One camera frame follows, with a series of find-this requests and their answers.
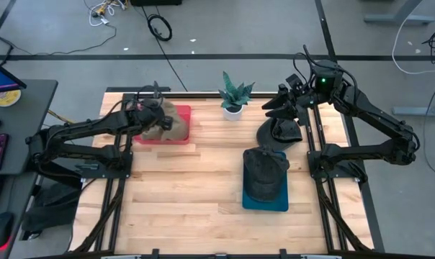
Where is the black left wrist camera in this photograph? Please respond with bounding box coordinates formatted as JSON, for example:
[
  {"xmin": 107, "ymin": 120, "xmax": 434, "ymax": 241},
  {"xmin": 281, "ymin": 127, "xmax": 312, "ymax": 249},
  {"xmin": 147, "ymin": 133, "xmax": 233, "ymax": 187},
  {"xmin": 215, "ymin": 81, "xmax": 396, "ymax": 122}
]
[{"xmin": 141, "ymin": 96, "xmax": 166, "ymax": 111}]

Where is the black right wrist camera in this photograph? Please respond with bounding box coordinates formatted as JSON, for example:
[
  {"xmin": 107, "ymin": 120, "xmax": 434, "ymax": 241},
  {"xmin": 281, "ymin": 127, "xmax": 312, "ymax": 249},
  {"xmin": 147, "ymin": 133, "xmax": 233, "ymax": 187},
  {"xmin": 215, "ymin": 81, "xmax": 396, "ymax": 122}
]
[{"xmin": 284, "ymin": 73, "xmax": 305, "ymax": 91}]

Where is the pink plastic bin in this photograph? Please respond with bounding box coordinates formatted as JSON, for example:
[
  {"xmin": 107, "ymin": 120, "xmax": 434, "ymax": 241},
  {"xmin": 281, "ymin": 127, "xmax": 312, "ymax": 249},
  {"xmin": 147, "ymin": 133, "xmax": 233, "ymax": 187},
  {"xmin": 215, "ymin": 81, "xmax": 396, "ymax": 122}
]
[{"xmin": 133, "ymin": 104, "xmax": 192, "ymax": 146}]

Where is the black cable loop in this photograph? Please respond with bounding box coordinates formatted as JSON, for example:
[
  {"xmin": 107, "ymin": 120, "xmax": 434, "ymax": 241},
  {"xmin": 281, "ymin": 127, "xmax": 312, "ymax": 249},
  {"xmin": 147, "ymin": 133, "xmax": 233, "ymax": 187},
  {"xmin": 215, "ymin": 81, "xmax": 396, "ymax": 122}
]
[{"xmin": 292, "ymin": 44, "xmax": 359, "ymax": 95}]

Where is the black office desk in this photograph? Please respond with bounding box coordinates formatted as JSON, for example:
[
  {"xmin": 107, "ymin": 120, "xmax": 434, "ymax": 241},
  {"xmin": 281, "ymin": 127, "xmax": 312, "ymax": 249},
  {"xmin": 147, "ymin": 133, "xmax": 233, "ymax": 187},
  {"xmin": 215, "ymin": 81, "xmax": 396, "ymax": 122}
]
[{"xmin": 0, "ymin": 78, "xmax": 59, "ymax": 259}]

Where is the grey desk foot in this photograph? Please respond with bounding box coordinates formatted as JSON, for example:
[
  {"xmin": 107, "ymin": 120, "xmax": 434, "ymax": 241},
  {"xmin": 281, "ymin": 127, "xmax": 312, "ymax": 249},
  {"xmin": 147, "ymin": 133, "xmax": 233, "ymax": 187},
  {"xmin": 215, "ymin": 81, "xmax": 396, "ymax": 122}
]
[
  {"xmin": 364, "ymin": 0, "xmax": 435, "ymax": 26},
  {"xmin": 391, "ymin": 97, "xmax": 435, "ymax": 118}
]

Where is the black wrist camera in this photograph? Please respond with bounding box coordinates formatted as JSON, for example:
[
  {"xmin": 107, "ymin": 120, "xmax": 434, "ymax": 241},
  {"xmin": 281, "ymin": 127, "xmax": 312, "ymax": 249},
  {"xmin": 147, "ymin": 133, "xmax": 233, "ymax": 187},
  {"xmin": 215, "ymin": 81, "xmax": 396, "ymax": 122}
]
[
  {"xmin": 284, "ymin": 73, "xmax": 305, "ymax": 91},
  {"xmin": 141, "ymin": 96, "xmax": 166, "ymax": 111}
]

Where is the black computer mouse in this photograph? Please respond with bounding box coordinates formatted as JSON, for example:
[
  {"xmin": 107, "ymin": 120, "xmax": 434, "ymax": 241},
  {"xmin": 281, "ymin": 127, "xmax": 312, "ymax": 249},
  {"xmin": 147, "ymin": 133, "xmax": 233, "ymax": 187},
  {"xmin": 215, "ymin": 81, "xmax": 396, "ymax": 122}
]
[{"xmin": 0, "ymin": 211, "xmax": 15, "ymax": 250}]

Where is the yellow white wipes canister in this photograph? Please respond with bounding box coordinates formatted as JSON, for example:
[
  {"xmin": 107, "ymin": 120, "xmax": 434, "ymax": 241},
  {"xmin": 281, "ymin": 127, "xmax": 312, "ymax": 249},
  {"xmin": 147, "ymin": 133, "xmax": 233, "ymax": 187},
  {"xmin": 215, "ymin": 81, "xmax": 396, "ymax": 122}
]
[{"xmin": 0, "ymin": 88, "xmax": 22, "ymax": 108}]

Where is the white cables and plug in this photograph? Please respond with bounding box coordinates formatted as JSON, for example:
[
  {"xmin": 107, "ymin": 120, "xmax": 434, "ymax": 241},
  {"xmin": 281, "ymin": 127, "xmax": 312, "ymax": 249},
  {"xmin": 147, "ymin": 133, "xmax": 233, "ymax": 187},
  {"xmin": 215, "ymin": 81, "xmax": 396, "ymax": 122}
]
[{"xmin": 83, "ymin": 0, "xmax": 129, "ymax": 27}]

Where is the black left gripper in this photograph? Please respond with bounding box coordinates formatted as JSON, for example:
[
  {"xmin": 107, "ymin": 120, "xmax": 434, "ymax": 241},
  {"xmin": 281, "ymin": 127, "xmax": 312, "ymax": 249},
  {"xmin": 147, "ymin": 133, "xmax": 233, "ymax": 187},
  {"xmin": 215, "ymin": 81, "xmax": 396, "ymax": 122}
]
[{"xmin": 129, "ymin": 107, "xmax": 174, "ymax": 132}]

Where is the black aluminium table frame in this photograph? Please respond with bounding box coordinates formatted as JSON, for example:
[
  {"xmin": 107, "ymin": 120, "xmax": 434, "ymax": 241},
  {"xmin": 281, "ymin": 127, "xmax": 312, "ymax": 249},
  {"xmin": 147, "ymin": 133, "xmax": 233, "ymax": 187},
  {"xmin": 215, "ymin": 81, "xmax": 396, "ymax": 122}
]
[{"xmin": 68, "ymin": 86, "xmax": 387, "ymax": 259}]

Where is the teal plastic bin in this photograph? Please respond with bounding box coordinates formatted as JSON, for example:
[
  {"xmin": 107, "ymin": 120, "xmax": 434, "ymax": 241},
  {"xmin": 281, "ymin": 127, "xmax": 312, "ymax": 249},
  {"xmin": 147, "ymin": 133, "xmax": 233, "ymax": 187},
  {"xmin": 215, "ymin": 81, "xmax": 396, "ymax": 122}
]
[{"xmin": 241, "ymin": 150, "xmax": 290, "ymax": 213}]

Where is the black box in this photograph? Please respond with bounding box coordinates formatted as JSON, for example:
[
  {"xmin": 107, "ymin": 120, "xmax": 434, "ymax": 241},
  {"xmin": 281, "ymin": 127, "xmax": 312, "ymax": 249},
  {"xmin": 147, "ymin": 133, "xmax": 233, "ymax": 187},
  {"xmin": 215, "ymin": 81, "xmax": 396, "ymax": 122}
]
[{"xmin": 130, "ymin": 0, "xmax": 183, "ymax": 7}]

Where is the yellow cable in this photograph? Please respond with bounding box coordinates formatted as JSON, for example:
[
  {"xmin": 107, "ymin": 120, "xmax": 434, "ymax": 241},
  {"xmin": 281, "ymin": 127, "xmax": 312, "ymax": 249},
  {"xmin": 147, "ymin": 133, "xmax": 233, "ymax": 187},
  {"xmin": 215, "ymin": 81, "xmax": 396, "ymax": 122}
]
[{"xmin": 47, "ymin": 109, "xmax": 74, "ymax": 125}]

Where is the white floor cable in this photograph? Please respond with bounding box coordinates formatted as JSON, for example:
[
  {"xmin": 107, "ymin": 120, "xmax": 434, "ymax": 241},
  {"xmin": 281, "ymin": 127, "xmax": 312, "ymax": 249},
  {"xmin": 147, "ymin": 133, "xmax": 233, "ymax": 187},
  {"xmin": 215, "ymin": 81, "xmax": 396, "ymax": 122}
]
[{"xmin": 391, "ymin": 0, "xmax": 435, "ymax": 76}]

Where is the beige baseball cap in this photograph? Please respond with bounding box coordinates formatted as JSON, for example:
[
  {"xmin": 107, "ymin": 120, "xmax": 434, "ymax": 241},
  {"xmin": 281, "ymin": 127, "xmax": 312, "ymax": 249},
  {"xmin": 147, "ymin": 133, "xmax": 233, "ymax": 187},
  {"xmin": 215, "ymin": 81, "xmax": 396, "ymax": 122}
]
[{"xmin": 140, "ymin": 99, "xmax": 189, "ymax": 142}]

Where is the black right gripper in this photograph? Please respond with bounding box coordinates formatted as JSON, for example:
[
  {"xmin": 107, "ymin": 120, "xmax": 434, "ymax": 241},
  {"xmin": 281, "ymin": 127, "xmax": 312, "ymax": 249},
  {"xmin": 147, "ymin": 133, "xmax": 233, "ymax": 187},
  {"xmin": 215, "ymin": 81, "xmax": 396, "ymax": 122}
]
[{"xmin": 261, "ymin": 83, "xmax": 314, "ymax": 122}]

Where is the black coiled floor cable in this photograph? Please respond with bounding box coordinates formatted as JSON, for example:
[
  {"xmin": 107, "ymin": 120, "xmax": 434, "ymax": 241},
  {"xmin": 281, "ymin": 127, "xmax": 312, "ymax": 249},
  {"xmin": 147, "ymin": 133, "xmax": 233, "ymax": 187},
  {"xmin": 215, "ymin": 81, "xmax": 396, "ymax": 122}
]
[{"xmin": 141, "ymin": 5, "xmax": 189, "ymax": 93}]

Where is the snake plant in white pot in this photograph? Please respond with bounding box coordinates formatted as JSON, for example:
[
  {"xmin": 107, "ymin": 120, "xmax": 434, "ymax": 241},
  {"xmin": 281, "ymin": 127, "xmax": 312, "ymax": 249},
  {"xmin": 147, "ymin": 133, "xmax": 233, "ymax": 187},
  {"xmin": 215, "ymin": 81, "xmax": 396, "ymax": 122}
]
[{"xmin": 217, "ymin": 71, "xmax": 256, "ymax": 122}]

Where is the dark grey baseball cap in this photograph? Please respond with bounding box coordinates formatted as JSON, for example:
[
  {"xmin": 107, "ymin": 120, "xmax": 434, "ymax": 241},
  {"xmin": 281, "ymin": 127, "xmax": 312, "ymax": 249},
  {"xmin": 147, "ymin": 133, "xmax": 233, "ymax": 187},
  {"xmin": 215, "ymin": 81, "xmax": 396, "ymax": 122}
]
[
  {"xmin": 256, "ymin": 117, "xmax": 304, "ymax": 152},
  {"xmin": 242, "ymin": 145, "xmax": 291, "ymax": 203}
]

